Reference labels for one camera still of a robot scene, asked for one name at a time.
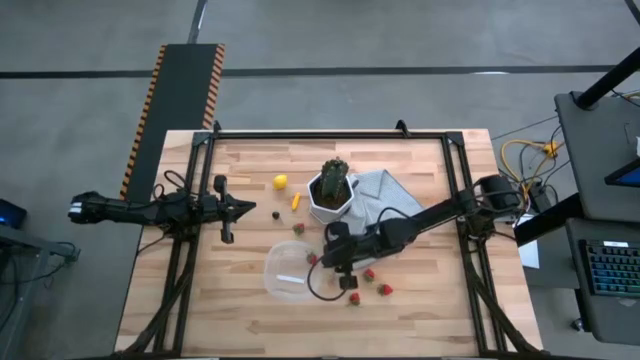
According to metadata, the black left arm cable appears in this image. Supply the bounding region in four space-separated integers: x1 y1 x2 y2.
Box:
152 169 201 201

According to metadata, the black metal table frame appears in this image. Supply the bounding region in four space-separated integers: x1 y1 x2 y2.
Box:
112 119 551 360

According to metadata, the grey waffle cloth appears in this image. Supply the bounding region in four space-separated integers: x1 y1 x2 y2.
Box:
339 168 426 271

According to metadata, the grey metal stand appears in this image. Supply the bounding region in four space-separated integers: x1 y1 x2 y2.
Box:
0 224 81 360

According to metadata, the white faceted plant pot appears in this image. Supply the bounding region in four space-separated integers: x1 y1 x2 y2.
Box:
306 171 356 225

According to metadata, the black orange-striped floor ramp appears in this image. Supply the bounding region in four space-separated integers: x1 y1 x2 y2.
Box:
118 43 226 201

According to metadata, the black pole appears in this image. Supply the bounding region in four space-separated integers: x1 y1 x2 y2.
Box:
573 45 640 111

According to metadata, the grey keyboard shelf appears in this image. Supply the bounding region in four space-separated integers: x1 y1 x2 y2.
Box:
564 219 640 347

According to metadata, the white paper sheet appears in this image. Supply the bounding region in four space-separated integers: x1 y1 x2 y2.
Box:
517 214 541 270

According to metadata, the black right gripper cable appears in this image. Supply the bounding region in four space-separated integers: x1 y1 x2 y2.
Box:
306 205 419 303

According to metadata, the grey cart top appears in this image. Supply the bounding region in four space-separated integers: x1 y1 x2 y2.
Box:
553 91 640 224

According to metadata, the black device blue light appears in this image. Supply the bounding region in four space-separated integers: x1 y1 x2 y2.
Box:
0 198 29 230

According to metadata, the backlit black keyboard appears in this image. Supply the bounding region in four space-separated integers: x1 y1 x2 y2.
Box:
578 238 640 297

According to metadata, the black laptop blue screen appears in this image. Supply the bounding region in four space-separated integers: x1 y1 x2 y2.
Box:
603 157 640 189

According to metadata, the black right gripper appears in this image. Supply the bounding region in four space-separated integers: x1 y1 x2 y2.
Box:
319 221 362 291

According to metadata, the clear plastic tupperware container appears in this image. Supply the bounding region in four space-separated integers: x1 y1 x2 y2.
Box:
263 240 325 304

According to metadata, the yellow cable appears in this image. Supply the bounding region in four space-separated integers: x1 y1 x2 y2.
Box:
499 138 561 194

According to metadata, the black power strip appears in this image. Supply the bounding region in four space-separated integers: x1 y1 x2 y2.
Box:
529 182 552 214

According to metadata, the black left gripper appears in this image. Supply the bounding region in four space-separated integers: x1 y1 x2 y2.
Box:
199 174 257 245

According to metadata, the green cactus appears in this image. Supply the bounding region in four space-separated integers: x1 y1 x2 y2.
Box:
319 157 351 201

